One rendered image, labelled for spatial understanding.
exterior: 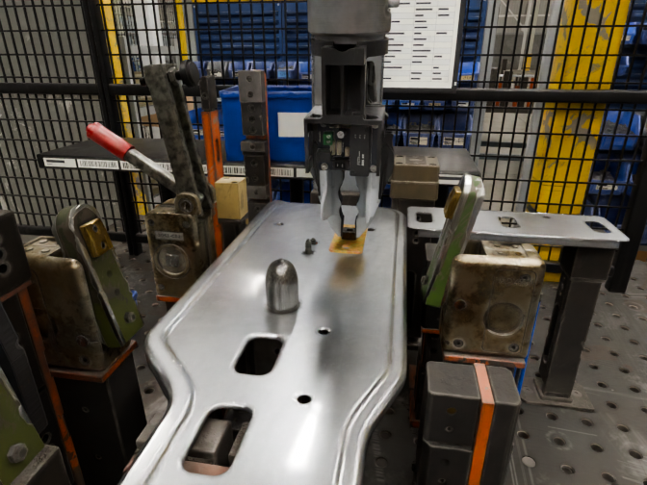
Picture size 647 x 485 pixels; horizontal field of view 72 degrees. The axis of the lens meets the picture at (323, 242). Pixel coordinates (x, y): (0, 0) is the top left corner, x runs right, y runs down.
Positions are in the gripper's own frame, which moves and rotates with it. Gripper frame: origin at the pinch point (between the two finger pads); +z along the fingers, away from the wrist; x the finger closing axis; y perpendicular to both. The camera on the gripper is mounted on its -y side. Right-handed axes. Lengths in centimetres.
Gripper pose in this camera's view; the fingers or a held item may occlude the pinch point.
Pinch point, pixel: (349, 222)
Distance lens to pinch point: 52.7
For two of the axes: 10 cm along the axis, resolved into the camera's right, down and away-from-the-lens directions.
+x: 9.9, 0.7, -1.6
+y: -1.7, 4.8, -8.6
